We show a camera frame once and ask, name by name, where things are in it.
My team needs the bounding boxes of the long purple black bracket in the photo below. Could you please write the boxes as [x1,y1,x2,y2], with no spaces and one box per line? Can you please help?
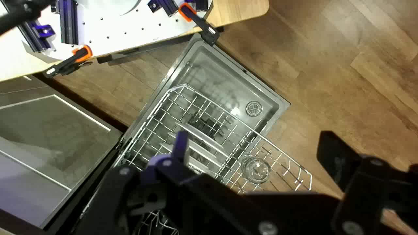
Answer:
[57,0,83,46]

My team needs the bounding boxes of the orange black bar clamp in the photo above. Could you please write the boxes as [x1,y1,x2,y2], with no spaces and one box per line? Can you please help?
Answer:
[44,44,96,80]
[178,2,221,48]

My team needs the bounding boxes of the white perforated board table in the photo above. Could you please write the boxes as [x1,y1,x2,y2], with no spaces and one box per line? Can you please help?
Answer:
[0,0,271,84]

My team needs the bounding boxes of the clear drinking glass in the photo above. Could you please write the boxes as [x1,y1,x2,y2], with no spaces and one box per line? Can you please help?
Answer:
[240,156,274,185]

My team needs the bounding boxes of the black mount bracket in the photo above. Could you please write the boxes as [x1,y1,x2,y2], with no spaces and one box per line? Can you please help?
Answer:
[0,0,57,37]

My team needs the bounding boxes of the metal wire dishwasher rack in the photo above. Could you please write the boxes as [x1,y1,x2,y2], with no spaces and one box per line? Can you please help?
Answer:
[115,84,315,235]

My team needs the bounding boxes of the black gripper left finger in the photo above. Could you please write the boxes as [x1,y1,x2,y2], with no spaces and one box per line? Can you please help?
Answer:
[78,130,246,235]

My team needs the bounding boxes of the small purple bracket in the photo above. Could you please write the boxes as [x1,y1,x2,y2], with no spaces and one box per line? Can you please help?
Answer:
[18,19,58,54]
[147,0,181,18]

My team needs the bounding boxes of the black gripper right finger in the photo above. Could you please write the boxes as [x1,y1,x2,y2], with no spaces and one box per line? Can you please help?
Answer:
[318,130,418,235]

